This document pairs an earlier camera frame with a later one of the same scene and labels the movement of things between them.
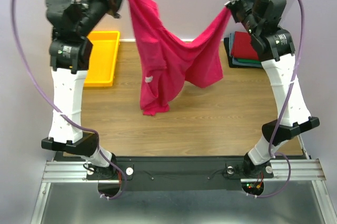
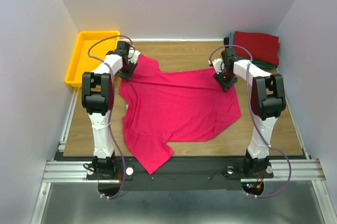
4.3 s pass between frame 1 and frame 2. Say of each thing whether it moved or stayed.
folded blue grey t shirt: stayed
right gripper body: moved
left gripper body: moved
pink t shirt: moved
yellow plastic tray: stayed
